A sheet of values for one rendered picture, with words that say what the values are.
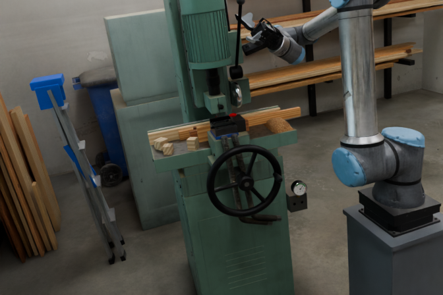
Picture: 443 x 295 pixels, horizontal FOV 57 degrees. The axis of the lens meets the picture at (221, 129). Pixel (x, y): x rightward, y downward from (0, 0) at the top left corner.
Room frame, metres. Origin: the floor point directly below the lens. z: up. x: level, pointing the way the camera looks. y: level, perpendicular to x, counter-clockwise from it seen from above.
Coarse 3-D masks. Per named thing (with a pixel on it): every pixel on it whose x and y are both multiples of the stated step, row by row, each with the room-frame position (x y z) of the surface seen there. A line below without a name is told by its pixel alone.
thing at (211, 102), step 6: (204, 96) 1.76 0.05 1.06; (210, 96) 1.69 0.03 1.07; (216, 96) 1.68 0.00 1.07; (222, 96) 1.66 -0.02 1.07; (204, 102) 1.78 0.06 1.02; (210, 102) 1.65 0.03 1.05; (216, 102) 1.66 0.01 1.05; (222, 102) 1.66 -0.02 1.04; (210, 108) 1.66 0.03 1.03; (216, 108) 1.66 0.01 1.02; (216, 114) 1.70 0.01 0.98
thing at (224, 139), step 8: (224, 136) 1.45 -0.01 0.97; (232, 136) 1.44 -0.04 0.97; (224, 144) 1.43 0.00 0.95; (240, 160) 1.44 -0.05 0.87; (232, 168) 1.43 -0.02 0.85; (240, 168) 1.44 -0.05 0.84; (232, 176) 1.42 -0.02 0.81; (248, 192) 1.43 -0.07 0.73; (240, 200) 1.42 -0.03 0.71; (248, 200) 1.43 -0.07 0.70; (240, 208) 1.42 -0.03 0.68; (256, 216) 1.43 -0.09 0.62; (264, 216) 1.45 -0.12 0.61; (272, 216) 1.47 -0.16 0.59; (280, 216) 1.49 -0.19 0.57; (256, 224) 1.45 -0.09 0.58; (264, 224) 1.46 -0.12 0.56
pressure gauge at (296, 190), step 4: (296, 180) 1.56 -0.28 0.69; (300, 180) 1.55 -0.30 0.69; (292, 184) 1.55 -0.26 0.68; (296, 184) 1.53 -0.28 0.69; (300, 184) 1.54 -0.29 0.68; (304, 184) 1.54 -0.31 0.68; (292, 188) 1.54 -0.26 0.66; (296, 188) 1.53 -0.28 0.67; (304, 188) 1.54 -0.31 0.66; (296, 192) 1.53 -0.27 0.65; (300, 192) 1.54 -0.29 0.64; (304, 192) 1.54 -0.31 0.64
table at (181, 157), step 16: (256, 128) 1.68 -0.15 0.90; (176, 144) 1.62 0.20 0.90; (208, 144) 1.57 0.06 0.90; (256, 144) 1.57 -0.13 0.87; (272, 144) 1.58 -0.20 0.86; (288, 144) 1.59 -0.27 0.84; (160, 160) 1.49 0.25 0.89; (176, 160) 1.50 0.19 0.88; (192, 160) 1.51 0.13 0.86; (208, 160) 1.50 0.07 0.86; (256, 160) 1.47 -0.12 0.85
